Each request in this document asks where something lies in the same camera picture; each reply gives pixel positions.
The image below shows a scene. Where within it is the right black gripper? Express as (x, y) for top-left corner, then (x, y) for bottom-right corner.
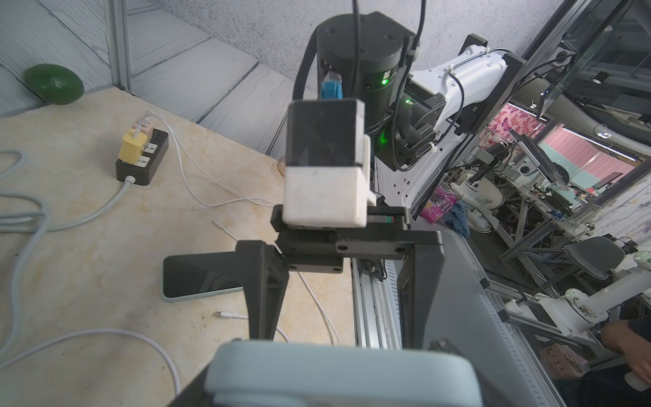
(236, 205), (445, 349)

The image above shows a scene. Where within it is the black phone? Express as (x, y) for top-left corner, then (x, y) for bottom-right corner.
(203, 341), (483, 406)

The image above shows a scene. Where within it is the light green case phone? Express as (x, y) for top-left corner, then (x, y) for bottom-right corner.
(161, 252), (242, 303)

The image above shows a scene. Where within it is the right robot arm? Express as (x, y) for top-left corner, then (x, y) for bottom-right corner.
(236, 11), (521, 349)

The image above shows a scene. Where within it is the black power strip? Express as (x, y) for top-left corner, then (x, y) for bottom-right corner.
(115, 129), (169, 186)

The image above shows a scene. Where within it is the pink charger plug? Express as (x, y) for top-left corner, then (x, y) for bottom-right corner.
(132, 118), (154, 141)

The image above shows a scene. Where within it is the yellow charger plug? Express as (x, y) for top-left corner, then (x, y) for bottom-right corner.
(118, 129), (147, 165)

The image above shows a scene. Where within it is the green avocado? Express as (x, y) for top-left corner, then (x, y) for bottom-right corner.
(24, 64), (85, 104)

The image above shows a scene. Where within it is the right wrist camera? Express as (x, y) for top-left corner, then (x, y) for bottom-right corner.
(282, 72), (375, 229)

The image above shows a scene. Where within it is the grey power strip cord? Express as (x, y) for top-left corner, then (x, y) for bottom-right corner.
(0, 149), (134, 357)

